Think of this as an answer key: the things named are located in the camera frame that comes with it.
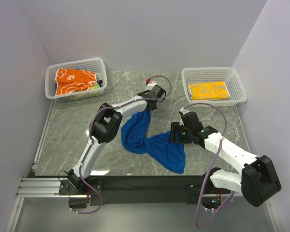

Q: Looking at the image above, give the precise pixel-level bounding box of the black base beam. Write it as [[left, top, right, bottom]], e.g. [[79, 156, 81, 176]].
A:
[[59, 175, 219, 206]]

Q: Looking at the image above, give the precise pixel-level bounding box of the orange towel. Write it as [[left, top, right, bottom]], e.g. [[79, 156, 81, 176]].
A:
[[55, 68, 98, 95]]

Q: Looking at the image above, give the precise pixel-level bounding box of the right white plastic basket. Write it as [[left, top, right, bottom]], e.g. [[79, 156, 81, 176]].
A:
[[181, 67, 247, 107]]

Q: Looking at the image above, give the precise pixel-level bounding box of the yellow duck towel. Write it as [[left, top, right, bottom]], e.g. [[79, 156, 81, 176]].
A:
[[187, 82, 231, 101]]

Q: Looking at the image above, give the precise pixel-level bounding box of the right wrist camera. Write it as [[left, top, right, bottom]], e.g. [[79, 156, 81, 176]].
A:
[[179, 107, 189, 116]]

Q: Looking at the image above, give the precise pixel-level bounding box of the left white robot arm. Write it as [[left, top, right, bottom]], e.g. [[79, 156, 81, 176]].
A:
[[67, 84, 166, 194]]

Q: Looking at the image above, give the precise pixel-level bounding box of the white plastic basket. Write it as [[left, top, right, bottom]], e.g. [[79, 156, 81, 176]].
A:
[[45, 58, 107, 103], [181, 67, 247, 107]]

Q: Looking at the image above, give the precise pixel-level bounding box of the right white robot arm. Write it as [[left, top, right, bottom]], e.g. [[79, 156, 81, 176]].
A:
[[169, 109, 282, 207]]

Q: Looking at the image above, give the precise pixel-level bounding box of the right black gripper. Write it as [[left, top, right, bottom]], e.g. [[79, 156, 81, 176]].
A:
[[168, 122, 193, 144]]

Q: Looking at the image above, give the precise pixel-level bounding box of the blue towel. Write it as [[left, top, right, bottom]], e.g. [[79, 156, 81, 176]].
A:
[[121, 111, 186, 174]]

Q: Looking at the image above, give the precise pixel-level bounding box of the left white plastic basket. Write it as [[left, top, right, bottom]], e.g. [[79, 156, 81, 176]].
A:
[[45, 58, 107, 103]]

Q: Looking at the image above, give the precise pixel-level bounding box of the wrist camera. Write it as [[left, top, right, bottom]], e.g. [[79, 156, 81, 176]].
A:
[[146, 78, 157, 88], [179, 107, 189, 116]]

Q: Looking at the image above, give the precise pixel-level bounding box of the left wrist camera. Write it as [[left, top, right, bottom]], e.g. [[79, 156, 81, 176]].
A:
[[146, 78, 157, 88]]

